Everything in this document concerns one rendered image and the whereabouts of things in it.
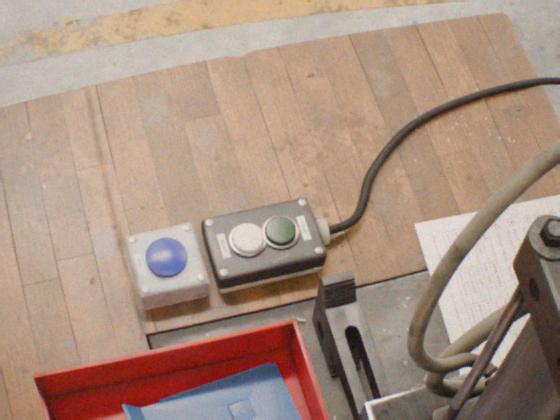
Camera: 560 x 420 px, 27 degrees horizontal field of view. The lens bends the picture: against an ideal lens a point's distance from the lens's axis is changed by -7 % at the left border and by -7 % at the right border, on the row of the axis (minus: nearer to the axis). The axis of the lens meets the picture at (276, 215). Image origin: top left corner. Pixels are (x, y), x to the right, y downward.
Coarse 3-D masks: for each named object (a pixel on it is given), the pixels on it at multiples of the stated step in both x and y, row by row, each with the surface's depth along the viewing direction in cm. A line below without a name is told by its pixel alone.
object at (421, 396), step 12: (468, 372) 87; (396, 396) 86; (408, 396) 86; (420, 396) 86; (432, 396) 86; (372, 408) 85; (384, 408) 85; (396, 408) 85; (408, 408) 85; (420, 408) 85; (432, 408) 85
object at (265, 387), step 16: (272, 368) 111; (224, 384) 110; (240, 384) 110; (256, 384) 110; (272, 384) 110; (176, 400) 109; (192, 400) 109; (208, 400) 109; (224, 400) 109; (240, 400) 109; (256, 400) 109; (272, 400) 110; (288, 400) 110; (128, 416) 105; (144, 416) 108; (160, 416) 108; (176, 416) 108; (192, 416) 108; (208, 416) 108; (224, 416) 108; (256, 416) 109; (272, 416) 109; (288, 416) 109
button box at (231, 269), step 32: (480, 96) 128; (384, 160) 123; (224, 224) 116; (256, 224) 116; (320, 224) 117; (352, 224) 119; (224, 256) 114; (256, 256) 114; (288, 256) 115; (320, 256) 115; (224, 288) 115
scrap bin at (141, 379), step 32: (288, 320) 108; (160, 352) 106; (192, 352) 108; (224, 352) 110; (256, 352) 112; (288, 352) 112; (64, 384) 106; (96, 384) 108; (128, 384) 110; (160, 384) 110; (192, 384) 110; (288, 384) 111; (64, 416) 107; (96, 416) 108; (320, 416) 105
